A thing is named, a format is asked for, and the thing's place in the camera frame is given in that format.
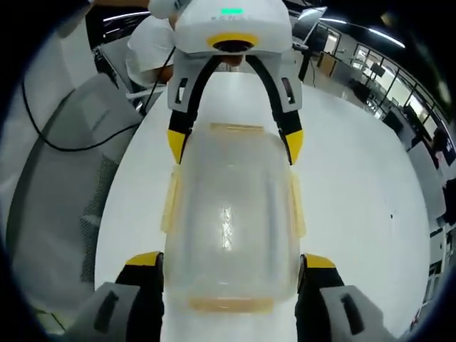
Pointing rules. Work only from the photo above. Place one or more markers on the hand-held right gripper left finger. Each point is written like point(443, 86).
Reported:
point(142, 303)

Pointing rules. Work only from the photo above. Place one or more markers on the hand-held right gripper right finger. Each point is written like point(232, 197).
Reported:
point(320, 303)

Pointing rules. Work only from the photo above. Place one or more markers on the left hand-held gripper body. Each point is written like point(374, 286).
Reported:
point(231, 25)

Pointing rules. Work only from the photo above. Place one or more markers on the clear container with yellow clips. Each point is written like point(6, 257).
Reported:
point(231, 305)

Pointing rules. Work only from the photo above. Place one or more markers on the clear plastic container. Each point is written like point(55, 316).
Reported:
point(231, 199)

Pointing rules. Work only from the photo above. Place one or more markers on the black stand pole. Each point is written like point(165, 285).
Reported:
point(304, 64)

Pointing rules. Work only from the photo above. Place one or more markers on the brown board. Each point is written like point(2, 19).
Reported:
point(327, 59)

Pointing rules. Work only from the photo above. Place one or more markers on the person's torso white shirt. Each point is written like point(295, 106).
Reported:
point(149, 53)

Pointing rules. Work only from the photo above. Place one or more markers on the grey tilted screen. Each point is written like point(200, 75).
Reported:
point(308, 25)

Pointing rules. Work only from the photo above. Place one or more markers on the small black monitor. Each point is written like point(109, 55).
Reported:
point(378, 70)

